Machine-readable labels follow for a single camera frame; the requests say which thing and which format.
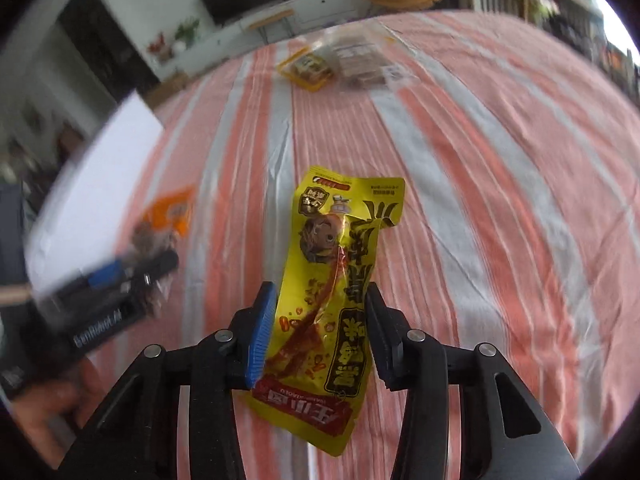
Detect green plant in white vase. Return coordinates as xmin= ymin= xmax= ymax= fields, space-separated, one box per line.
xmin=174 ymin=19 xmax=202 ymax=52

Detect red flowers in vase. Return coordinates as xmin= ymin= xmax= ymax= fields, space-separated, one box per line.
xmin=146 ymin=34 xmax=169 ymax=63

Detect black display cabinet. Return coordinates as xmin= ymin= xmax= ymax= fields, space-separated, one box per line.
xmin=54 ymin=0 xmax=162 ymax=103

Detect white cardboard box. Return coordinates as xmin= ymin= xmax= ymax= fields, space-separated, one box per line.
xmin=24 ymin=89 xmax=166 ymax=306

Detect wooden stool black legs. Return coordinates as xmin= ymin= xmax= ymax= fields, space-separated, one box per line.
xmin=240 ymin=7 xmax=297 ymax=44

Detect brown snack packet orange label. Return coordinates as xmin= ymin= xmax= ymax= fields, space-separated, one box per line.
xmin=131 ymin=186 xmax=197 ymax=322

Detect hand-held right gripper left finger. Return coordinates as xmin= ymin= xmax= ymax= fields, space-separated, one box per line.
xmin=75 ymin=281 xmax=278 ymax=480

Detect row of bottles and jars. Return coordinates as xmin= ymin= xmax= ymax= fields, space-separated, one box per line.
xmin=545 ymin=5 xmax=640 ymax=101

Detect striped orange white tablecloth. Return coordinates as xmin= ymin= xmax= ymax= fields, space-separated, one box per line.
xmin=85 ymin=7 xmax=640 ymax=480

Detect person's left hand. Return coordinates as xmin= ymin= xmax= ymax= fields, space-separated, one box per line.
xmin=10 ymin=359 xmax=108 ymax=467

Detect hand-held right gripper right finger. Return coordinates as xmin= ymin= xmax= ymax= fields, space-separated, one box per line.
xmin=364 ymin=282 xmax=581 ymax=480

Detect small yellow snack packet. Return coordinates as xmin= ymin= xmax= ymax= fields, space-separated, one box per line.
xmin=277 ymin=51 xmax=336 ymax=94

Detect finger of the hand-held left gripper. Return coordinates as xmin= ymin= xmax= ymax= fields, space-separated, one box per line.
xmin=55 ymin=251 xmax=180 ymax=297
xmin=107 ymin=274 xmax=162 ymax=318

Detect clear biscuit packet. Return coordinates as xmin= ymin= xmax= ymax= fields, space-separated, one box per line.
xmin=320 ymin=24 xmax=418 ymax=92

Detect brown cardboard box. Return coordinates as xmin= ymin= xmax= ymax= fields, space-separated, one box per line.
xmin=149 ymin=72 xmax=192 ymax=108

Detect yellow spicy strip packet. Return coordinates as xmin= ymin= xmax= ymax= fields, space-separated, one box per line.
xmin=245 ymin=165 xmax=407 ymax=457

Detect white television cabinet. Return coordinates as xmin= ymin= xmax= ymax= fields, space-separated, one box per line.
xmin=145 ymin=0 xmax=381 ymax=78

